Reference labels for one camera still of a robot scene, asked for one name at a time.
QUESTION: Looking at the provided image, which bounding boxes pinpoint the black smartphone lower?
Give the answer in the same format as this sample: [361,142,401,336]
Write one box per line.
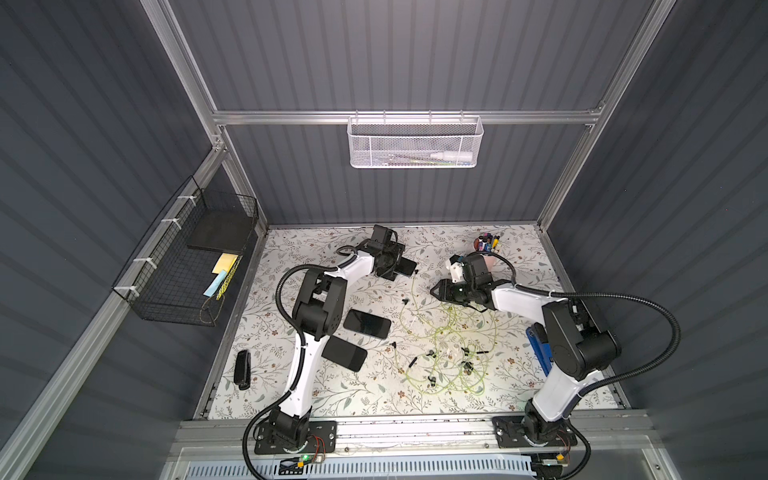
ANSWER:
[322,336,368,373]

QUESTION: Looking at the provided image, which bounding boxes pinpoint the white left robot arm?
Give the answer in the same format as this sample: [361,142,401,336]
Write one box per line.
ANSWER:
[243,225,416,451]

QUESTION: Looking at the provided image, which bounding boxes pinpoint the colourful markers in bucket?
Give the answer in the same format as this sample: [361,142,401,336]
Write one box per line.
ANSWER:
[473,232,500,252]

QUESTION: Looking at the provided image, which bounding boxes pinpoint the yellow sticky notes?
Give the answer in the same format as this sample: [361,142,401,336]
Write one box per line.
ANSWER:
[212,253,239,275]

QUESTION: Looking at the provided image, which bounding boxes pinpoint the black notebook in basket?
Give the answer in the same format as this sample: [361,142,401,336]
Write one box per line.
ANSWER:
[187,211,254,254]

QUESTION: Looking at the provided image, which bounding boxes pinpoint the pink pen bucket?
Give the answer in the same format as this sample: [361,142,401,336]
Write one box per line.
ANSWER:
[472,252,496,269]

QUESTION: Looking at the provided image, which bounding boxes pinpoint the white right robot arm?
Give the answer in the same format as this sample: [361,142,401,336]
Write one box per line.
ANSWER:
[430,252,682,446]

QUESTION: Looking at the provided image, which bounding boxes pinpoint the white wire mesh basket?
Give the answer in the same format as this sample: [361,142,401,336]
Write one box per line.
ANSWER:
[346,114,485,169]

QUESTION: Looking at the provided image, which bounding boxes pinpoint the black wire wall basket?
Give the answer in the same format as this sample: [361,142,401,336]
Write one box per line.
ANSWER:
[113,178,259,327]

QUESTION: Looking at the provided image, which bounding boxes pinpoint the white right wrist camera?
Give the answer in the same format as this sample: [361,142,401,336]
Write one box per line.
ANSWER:
[446,255,465,284]

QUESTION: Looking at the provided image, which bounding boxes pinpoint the white marker in basket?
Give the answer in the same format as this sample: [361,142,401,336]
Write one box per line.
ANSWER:
[430,151,475,165]

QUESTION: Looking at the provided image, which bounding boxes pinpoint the green earphone cable coil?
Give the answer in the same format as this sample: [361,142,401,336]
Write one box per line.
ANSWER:
[392,281,499,397]

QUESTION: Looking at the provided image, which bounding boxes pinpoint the blue clip holder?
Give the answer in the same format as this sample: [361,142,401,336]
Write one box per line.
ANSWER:
[526,322,552,376]

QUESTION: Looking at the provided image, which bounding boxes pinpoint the black stapler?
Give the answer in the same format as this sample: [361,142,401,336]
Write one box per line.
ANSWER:
[233,350,251,391]

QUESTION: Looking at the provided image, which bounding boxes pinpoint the black smartphone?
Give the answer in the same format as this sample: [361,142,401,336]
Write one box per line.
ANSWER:
[343,309,391,340]
[322,336,368,373]

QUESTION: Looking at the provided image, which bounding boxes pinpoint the black smartphone middle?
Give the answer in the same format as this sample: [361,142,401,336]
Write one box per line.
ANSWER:
[343,309,391,340]

